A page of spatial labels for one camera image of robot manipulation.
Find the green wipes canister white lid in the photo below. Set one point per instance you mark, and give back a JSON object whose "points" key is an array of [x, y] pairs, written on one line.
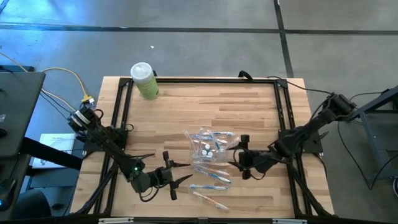
{"points": [[146, 84]]}

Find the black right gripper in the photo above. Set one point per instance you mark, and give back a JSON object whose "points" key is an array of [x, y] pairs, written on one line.
{"points": [[258, 161]]}

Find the blue-grey metal stand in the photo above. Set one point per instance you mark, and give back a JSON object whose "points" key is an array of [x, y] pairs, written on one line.
{"points": [[370, 104]]}

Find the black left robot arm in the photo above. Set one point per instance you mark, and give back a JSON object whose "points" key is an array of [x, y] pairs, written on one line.
{"points": [[109, 146]]}

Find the white booklet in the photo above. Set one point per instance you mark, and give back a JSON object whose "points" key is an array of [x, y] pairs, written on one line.
{"points": [[59, 143]]}

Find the black diagonal bar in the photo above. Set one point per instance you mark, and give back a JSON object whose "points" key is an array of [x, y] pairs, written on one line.
{"points": [[46, 152]]}

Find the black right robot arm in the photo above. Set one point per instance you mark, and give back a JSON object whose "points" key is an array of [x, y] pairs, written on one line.
{"points": [[311, 127]]}

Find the white frame bracket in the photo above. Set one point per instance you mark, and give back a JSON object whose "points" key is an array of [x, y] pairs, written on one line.
{"points": [[115, 220], [289, 221]]}

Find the dark grey desk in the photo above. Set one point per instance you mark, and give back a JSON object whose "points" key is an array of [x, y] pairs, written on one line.
{"points": [[18, 109]]}

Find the person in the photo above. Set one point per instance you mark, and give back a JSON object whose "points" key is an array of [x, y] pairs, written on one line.
{"points": [[31, 205]]}

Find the clear acrylic organizer box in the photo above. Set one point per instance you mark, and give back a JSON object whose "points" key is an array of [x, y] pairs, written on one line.
{"points": [[196, 158]]}

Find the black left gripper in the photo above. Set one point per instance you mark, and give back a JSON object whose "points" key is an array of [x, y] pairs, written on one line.
{"points": [[160, 179]]}

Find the black device with light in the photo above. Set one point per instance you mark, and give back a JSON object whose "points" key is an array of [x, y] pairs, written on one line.
{"points": [[6, 193]]}

